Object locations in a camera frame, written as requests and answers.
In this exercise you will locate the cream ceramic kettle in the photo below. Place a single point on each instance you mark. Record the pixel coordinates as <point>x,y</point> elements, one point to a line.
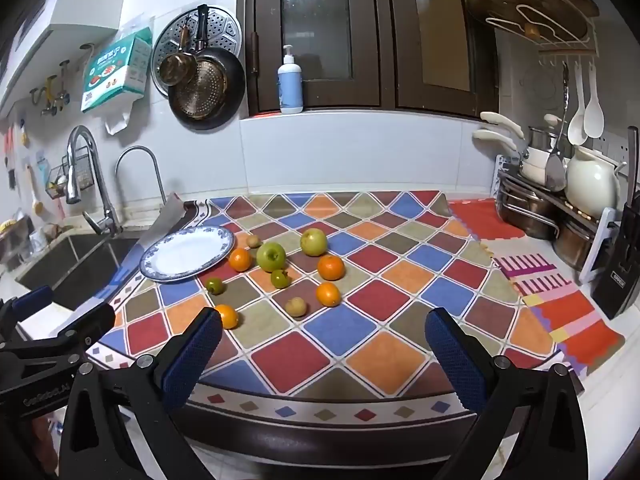
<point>592,185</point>

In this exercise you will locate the red patterned mat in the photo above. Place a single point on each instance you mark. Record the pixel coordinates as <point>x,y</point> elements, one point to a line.
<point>575,325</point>

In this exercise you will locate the orange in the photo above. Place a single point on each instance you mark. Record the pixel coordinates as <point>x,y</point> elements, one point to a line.
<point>328,294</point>
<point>331,267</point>
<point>229,317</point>
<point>240,259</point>

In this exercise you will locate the steel sink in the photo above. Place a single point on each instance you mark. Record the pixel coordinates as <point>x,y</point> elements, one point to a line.
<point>75,270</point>

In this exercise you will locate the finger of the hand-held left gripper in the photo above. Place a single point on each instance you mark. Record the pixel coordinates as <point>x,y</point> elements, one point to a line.
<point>31,298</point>
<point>87,324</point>

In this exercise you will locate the large green pomelo far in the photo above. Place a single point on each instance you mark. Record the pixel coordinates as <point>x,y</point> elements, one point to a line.
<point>313,241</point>

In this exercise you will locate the white rice paddle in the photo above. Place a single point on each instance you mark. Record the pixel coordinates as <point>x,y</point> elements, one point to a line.
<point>594,117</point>

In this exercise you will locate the black knife block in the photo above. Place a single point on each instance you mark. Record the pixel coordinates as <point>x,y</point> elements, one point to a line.
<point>617,270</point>

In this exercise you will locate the white wall cabinet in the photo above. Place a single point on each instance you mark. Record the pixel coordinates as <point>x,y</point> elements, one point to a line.
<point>60,10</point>

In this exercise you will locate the colourful checked tablecloth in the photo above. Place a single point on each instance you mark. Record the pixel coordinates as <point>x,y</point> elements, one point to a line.
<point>375,280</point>

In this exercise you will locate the perforated steel steamer plate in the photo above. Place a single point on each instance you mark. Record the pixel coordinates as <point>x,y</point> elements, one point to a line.
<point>220,25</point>

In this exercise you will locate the small copper saucepan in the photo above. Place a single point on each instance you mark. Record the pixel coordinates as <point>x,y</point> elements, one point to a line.
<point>175,67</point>

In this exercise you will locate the thin gooseneck faucet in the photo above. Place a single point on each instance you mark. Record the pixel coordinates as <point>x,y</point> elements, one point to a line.
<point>159,180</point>

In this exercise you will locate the chrome pull-down faucet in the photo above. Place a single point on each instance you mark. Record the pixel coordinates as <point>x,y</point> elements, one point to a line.
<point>102,200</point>

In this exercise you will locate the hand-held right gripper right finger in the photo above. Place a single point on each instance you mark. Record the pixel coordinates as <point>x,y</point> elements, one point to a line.
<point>455,360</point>

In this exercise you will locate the blue pump soap bottle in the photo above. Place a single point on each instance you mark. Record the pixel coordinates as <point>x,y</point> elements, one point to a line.
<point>290,90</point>

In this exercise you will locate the large steel pot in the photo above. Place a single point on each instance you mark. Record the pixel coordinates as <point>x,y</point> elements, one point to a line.
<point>575,245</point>
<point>525,215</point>

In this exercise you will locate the green apple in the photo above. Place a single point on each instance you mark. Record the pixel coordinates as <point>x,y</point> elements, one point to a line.
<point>271,256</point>

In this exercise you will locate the black frying pan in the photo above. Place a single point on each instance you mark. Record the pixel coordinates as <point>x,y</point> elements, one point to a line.
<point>232,82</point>

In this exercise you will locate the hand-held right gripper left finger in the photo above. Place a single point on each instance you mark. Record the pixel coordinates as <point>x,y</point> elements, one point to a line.
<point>192,355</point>

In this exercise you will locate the metal wall hooks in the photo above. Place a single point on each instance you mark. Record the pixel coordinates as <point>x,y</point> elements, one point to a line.
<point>50,91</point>

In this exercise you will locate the metal pot rack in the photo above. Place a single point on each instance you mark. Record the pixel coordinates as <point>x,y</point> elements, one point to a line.
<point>602,240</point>

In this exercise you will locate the white ladle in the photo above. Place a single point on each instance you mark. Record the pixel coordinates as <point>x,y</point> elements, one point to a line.
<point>576,132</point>

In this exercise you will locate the green and white box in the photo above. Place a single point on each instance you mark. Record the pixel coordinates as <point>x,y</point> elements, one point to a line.
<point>115,70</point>

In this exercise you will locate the small yellow plum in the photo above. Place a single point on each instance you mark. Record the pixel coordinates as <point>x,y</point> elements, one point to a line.
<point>296,306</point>
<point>254,240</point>

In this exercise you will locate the clear plastic bag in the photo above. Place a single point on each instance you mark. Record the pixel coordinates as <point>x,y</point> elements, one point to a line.
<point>119,117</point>

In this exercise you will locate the copper colander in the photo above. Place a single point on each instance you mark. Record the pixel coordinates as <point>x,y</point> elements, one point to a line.
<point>200,90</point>

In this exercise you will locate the steel lidded pot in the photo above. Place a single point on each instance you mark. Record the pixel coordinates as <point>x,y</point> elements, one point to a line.
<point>540,137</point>

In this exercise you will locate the steel spatula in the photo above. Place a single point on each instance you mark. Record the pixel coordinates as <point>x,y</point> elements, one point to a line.
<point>555,172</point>

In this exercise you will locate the blue-rimmed white plate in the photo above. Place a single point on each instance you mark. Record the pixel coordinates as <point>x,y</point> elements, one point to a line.
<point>180,255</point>

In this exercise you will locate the wall power outlet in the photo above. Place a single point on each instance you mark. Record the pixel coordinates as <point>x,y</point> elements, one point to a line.
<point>612,146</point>

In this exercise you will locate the small green mandarin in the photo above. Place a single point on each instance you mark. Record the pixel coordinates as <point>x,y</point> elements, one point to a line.
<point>215,286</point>
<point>280,278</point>

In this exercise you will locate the dark wooden window frame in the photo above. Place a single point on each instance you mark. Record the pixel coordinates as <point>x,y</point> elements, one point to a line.
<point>390,35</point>

